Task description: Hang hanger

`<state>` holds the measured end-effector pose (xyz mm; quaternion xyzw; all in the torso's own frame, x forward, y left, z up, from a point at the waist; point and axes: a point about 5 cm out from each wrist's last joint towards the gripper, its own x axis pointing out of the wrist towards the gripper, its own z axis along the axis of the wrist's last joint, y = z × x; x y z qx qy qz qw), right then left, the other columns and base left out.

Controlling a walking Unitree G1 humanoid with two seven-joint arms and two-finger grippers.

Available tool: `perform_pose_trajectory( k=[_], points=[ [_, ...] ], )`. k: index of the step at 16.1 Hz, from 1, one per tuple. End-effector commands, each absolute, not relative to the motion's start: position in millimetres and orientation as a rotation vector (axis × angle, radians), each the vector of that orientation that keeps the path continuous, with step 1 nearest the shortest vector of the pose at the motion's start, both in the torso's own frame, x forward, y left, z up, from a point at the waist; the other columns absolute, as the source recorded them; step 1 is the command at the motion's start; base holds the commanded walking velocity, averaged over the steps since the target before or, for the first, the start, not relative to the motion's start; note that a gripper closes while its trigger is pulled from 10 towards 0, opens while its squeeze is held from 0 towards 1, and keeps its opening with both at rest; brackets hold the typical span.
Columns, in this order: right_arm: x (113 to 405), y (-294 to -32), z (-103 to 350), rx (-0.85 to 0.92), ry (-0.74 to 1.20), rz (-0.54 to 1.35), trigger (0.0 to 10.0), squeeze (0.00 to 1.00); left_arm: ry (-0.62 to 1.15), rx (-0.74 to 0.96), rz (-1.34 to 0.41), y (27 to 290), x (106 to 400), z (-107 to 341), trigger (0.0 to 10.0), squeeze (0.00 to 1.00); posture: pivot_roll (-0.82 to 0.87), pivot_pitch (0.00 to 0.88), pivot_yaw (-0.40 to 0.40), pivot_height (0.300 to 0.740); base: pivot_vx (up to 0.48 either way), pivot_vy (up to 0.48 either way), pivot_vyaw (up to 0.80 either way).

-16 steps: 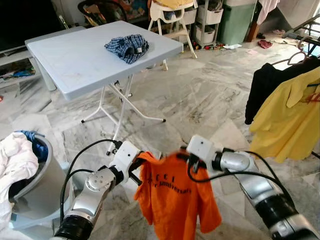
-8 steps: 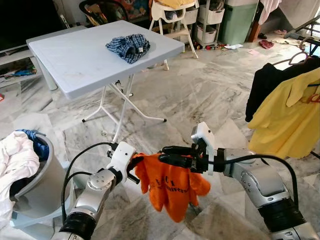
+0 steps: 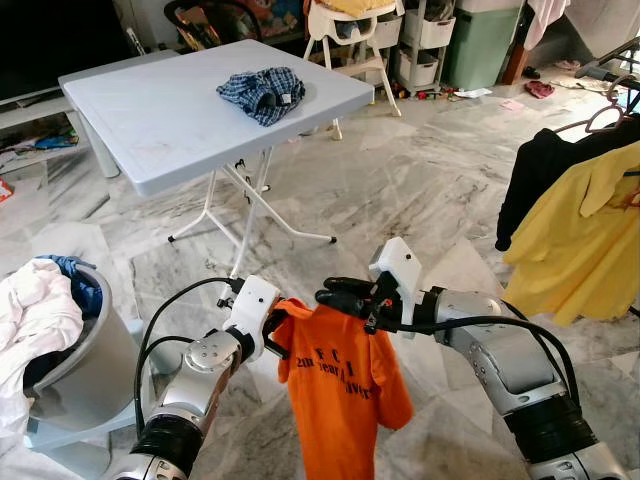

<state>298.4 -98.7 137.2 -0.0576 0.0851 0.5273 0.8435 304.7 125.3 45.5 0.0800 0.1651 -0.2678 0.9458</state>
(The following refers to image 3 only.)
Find pink hanging cloth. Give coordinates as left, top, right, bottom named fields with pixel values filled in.
left=520, top=0, right=571, bottom=51

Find black garment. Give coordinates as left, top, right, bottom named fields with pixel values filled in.
left=495, top=115, right=640, bottom=253

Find green plastic bin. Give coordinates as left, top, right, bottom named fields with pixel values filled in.
left=443, top=0, right=523, bottom=91

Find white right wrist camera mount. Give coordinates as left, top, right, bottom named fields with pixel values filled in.
left=368, top=237, right=423, bottom=321

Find black stroller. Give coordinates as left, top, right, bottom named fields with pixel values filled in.
left=165, top=0, right=261, bottom=51

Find pale pink clothes hanger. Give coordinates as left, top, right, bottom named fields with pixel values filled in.
left=555, top=75, right=640, bottom=136

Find orange shirt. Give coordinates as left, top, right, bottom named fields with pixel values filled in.
left=272, top=297, right=414, bottom=480

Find blue garment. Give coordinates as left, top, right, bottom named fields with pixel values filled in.
left=38, top=254, right=104, bottom=319

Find white television shelf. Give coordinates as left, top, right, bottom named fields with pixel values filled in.
left=0, top=90, right=76, bottom=176

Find yellow shirt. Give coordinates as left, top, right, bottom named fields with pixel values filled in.
left=502, top=140, right=640, bottom=326

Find white plastic drawer tower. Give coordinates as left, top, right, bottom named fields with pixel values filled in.
left=395, top=0, right=456, bottom=93

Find pale blue plastic chair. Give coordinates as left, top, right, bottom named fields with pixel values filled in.
left=20, top=262, right=151, bottom=471

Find white baby high chair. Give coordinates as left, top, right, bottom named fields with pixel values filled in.
left=303, top=0, right=406, bottom=141

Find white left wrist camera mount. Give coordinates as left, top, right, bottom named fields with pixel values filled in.
left=228, top=276, right=283, bottom=341

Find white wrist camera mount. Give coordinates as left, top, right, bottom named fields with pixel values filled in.
left=228, top=276, right=283, bottom=341
left=368, top=237, right=423, bottom=321

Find blue plaid shorts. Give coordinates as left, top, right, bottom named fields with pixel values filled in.
left=217, top=66, right=307, bottom=127

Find black television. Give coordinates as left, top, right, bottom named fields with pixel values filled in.
left=0, top=0, right=126, bottom=101

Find pale blue folding table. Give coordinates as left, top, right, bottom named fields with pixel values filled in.
left=60, top=40, right=376, bottom=281

